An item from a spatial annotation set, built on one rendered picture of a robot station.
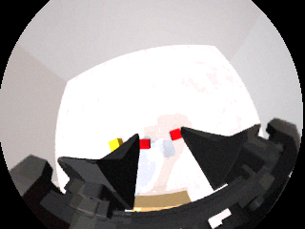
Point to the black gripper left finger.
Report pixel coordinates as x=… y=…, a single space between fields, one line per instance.
x=117 y=170

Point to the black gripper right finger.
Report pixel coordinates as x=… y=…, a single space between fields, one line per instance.
x=216 y=154

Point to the red cube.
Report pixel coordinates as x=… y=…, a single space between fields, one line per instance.
x=175 y=135
x=145 y=143

